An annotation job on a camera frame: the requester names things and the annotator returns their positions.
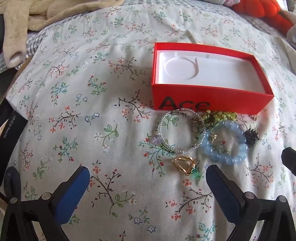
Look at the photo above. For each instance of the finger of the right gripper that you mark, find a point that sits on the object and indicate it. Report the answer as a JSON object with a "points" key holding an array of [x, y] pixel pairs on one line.
{"points": [[288, 158]]}

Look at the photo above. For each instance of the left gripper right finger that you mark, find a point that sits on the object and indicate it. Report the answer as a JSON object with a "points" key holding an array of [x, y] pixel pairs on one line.
{"points": [[244, 210]]}

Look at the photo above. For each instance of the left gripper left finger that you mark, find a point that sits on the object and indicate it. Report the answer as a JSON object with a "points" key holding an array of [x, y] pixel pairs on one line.
{"points": [[51, 210]]}

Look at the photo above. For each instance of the black hair claw clip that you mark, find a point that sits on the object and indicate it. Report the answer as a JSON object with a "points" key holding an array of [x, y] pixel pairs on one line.
{"points": [[251, 136]]}

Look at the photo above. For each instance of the black box with lettering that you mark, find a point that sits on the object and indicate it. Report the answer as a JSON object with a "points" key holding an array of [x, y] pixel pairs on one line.
{"points": [[13, 123]]}

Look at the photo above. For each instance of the red cardboard box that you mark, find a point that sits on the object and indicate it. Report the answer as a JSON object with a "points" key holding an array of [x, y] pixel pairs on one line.
{"points": [[203, 77]]}

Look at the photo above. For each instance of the orange plush toy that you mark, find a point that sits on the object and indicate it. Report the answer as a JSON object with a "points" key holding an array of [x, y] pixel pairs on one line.
{"points": [[267, 10]]}

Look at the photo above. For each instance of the grey checked blanket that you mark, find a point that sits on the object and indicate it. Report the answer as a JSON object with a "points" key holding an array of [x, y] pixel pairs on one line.
{"points": [[35, 38]]}

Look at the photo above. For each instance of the beige knitted sweater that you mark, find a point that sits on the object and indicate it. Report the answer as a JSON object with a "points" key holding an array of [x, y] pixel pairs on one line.
{"points": [[23, 16]]}

